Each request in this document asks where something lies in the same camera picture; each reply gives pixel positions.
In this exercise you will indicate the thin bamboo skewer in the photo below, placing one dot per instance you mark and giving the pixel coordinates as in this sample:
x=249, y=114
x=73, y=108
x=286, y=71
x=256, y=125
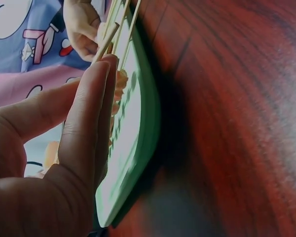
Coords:
x=112, y=12
x=131, y=32
x=121, y=24

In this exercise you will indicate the green tray with white inside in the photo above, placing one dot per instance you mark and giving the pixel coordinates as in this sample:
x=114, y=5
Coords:
x=148, y=118

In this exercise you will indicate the person's right hand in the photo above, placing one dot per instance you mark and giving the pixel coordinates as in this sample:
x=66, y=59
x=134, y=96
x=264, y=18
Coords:
x=79, y=27

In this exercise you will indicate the person's right fingers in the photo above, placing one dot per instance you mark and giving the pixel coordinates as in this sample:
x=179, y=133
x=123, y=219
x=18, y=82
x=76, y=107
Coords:
x=85, y=45

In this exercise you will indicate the person's left hand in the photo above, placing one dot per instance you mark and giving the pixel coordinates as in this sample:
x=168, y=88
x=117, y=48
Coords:
x=39, y=197

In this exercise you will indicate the row of orange food pieces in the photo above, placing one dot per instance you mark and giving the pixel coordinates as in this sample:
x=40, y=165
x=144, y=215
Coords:
x=122, y=79

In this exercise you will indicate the thick bamboo stick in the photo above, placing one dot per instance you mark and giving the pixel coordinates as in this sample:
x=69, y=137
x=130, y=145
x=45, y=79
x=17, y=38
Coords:
x=109, y=37

